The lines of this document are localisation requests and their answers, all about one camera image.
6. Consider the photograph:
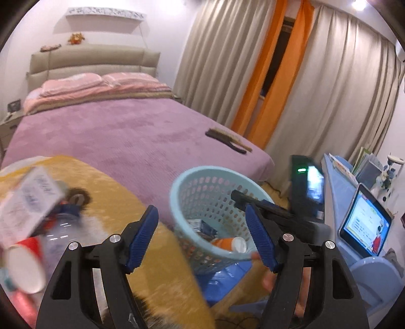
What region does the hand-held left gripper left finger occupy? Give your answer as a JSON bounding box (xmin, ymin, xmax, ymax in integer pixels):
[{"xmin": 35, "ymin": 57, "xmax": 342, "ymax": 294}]
[{"xmin": 36, "ymin": 205, "xmax": 159, "ymax": 329}]

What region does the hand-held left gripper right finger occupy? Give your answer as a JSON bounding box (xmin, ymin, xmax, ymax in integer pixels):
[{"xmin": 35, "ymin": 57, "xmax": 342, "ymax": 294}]
[{"xmin": 246, "ymin": 204, "xmax": 369, "ymax": 329}]

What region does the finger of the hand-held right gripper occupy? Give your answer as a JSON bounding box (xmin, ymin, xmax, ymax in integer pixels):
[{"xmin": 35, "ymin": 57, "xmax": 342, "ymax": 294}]
[{"xmin": 231, "ymin": 190, "xmax": 312, "ymax": 235}]

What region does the light blue plastic basket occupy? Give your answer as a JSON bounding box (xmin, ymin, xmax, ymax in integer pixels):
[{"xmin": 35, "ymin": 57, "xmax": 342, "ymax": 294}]
[{"xmin": 169, "ymin": 166, "xmax": 276, "ymax": 276}]

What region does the orange and white bottle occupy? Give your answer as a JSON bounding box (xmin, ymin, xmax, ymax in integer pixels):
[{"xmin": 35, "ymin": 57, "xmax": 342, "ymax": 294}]
[{"xmin": 211, "ymin": 237, "xmax": 247, "ymax": 254}]

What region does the light blue desk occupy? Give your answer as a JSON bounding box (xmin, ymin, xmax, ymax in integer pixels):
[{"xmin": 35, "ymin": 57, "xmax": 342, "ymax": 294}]
[{"xmin": 320, "ymin": 153, "xmax": 364, "ymax": 250}]

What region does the blue plastic stool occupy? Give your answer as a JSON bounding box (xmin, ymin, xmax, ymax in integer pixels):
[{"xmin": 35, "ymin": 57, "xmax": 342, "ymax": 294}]
[{"xmin": 194, "ymin": 260, "xmax": 254, "ymax": 307}]

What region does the dark snack packet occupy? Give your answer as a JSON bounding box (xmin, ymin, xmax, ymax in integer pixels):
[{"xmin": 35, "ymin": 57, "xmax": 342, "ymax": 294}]
[{"xmin": 189, "ymin": 219, "xmax": 219, "ymax": 238}]

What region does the row of books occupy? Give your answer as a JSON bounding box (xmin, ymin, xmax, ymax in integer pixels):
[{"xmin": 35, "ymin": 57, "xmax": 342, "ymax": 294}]
[{"xmin": 352, "ymin": 146, "xmax": 386, "ymax": 184}]

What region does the tablet with lit screen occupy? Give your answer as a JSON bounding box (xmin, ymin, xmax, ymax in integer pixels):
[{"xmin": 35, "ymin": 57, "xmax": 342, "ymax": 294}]
[{"xmin": 338, "ymin": 183, "xmax": 393, "ymax": 257}]

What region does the wooden bed brush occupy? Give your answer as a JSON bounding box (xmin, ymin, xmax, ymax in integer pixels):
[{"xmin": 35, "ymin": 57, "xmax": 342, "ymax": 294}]
[{"xmin": 205, "ymin": 127, "xmax": 254, "ymax": 155}]

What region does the clear plastic bottle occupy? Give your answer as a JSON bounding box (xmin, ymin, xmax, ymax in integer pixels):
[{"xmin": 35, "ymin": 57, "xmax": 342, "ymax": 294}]
[{"xmin": 40, "ymin": 210, "xmax": 83, "ymax": 269}]

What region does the blue flower figurine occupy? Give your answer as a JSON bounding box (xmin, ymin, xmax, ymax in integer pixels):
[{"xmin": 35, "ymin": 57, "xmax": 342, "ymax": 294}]
[{"xmin": 378, "ymin": 153, "xmax": 405, "ymax": 203}]

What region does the beige curtain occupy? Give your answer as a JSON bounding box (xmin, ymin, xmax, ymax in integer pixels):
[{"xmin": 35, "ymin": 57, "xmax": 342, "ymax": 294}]
[
  {"xmin": 172, "ymin": 0, "xmax": 280, "ymax": 130},
  {"xmin": 264, "ymin": 5, "xmax": 400, "ymax": 190}
]

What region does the purple bed blanket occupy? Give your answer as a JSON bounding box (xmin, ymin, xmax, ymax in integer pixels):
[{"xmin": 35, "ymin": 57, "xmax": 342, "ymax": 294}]
[{"xmin": 2, "ymin": 96, "xmax": 275, "ymax": 190}]

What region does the orange curtain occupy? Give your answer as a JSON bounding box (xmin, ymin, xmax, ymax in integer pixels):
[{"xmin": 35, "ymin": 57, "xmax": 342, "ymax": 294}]
[{"xmin": 232, "ymin": 0, "xmax": 315, "ymax": 149}]

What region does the red paper cup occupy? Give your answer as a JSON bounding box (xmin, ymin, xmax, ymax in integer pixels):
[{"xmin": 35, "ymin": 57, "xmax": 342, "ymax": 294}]
[{"xmin": 6, "ymin": 237, "xmax": 49, "ymax": 294}]

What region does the light blue plastic chair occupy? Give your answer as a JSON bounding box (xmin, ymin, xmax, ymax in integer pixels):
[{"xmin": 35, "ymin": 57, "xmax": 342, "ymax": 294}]
[{"xmin": 350, "ymin": 256, "xmax": 404, "ymax": 318}]

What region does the white paper box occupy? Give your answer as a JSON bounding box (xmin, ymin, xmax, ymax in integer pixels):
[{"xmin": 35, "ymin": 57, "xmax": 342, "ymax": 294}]
[{"xmin": 0, "ymin": 166, "xmax": 64, "ymax": 249}]

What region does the pink plastic wrapper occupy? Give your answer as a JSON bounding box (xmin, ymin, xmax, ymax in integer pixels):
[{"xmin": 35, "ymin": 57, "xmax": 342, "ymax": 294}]
[{"xmin": 9, "ymin": 290, "xmax": 39, "ymax": 328}]

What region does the pink folded quilt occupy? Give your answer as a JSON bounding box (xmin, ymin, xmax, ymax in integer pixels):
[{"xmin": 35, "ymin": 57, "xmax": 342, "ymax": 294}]
[{"xmin": 23, "ymin": 81, "xmax": 174, "ymax": 115}]

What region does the pink pillow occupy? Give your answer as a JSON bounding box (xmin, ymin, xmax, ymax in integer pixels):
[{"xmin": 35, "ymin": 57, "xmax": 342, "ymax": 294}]
[
  {"xmin": 42, "ymin": 73, "xmax": 103, "ymax": 95},
  {"xmin": 102, "ymin": 72, "xmax": 160, "ymax": 87}
]

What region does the bedside table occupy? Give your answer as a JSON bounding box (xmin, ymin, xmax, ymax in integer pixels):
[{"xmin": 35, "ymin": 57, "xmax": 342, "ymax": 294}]
[{"xmin": 0, "ymin": 111, "xmax": 25, "ymax": 160}]

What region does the beige padded headboard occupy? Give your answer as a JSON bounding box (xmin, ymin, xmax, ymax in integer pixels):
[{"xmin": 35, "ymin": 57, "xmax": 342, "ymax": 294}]
[{"xmin": 26, "ymin": 44, "xmax": 160, "ymax": 92}]

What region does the white wall shelf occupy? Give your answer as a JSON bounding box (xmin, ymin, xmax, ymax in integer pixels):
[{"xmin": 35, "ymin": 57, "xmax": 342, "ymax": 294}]
[{"xmin": 66, "ymin": 7, "xmax": 149, "ymax": 23}]

